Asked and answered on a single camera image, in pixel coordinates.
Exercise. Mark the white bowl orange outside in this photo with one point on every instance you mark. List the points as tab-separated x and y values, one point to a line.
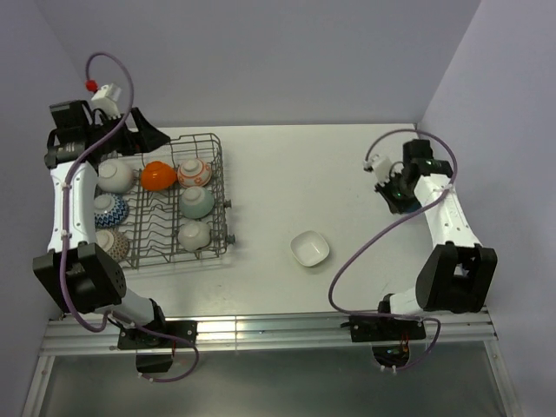
157	176

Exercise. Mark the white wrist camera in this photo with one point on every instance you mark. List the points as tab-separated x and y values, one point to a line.
379	167
104	99

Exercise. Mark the pale teal bowl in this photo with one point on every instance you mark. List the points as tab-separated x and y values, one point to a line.
196	202

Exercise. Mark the plain white round bowl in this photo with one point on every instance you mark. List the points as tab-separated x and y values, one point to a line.
115	176

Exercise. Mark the small flower shaped dish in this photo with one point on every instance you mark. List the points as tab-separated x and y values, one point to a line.
194	235

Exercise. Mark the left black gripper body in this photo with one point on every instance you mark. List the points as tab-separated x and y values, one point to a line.
124	142

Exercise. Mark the orange floral pattern bowl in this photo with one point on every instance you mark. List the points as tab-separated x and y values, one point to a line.
194	172

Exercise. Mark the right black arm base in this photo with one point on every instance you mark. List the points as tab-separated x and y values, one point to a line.
380	327

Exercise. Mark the aluminium mounting rail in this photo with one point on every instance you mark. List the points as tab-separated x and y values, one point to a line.
257	332

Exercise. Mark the brown geometric pattern bowl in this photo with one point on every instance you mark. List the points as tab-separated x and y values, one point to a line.
113	242

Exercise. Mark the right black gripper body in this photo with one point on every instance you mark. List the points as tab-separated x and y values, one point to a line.
398	195

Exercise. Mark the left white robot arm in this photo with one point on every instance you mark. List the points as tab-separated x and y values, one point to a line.
80	277

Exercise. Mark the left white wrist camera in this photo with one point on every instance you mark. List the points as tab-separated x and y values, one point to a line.
104	99

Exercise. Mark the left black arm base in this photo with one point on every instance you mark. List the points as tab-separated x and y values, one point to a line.
156	346

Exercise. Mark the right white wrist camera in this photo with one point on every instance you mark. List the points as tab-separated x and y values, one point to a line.
379	167

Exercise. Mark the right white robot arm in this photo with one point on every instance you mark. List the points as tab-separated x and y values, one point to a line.
457	275

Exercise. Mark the white square bowl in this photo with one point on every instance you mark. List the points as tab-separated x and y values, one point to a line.
309	248

